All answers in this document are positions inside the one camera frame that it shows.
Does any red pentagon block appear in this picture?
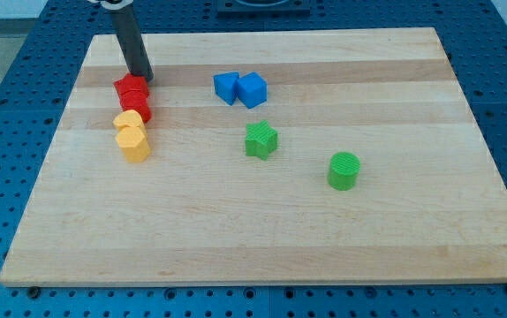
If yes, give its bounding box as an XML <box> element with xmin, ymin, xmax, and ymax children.
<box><xmin>113</xmin><ymin>73</ymin><xmax>149</xmax><ymax>97</ymax></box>

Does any green star block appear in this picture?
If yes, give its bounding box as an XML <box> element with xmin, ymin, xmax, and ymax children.
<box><xmin>245</xmin><ymin>120</ymin><xmax>278</xmax><ymax>161</ymax></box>

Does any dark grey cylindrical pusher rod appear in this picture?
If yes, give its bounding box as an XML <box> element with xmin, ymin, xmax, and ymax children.
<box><xmin>110</xmin><ymin>4</ymin><xmax>154</xmax><ymax>82</ymax></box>

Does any light wooden board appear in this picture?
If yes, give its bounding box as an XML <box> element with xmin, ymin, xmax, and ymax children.
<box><xmin>0</xmin><ymin>27</ymin><xmax>507</xmax><ymax>288</ymax></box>

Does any white tool flange ring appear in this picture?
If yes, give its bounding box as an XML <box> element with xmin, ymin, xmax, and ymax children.
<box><xmin>88</xmin><ymin>0</ymin><xmax>133</xmax><ymax>10</ymax></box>

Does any yellow rounded block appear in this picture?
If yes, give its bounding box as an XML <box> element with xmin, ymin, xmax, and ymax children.
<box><xmin>112</xmin><ymin>110</ymin><xmax>147</xmax><ymax>134</ymax></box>

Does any green cylinder block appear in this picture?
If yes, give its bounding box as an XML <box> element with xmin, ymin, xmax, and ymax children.
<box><xmin>327</xmin><ymin>152</ymin><xmax>360</xmax><ymax>191</ymax></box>

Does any red cylinder block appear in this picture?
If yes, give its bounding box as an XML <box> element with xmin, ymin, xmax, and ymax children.
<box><xmin>120</xmin><ymin>91</ymin><xmax>152</xmax><ymax>123</ymax></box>

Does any blue cube block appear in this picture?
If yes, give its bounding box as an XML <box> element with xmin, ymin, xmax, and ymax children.
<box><xmin>237</xmin><ymin>72</ymin><xmax>268</xmax><ymax>109</ymax></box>

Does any blue triangle block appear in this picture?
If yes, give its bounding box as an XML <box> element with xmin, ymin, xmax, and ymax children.
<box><xmin>213</xmin><ymin>72</ymin><xmax>239</xmax><ymax>106</ymax></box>

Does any yellow hexagon block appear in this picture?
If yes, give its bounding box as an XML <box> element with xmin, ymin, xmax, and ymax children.
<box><xmin>115</xmin><ymin>127</ymin><xmax>151</xmax><ymax>163</ymax></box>

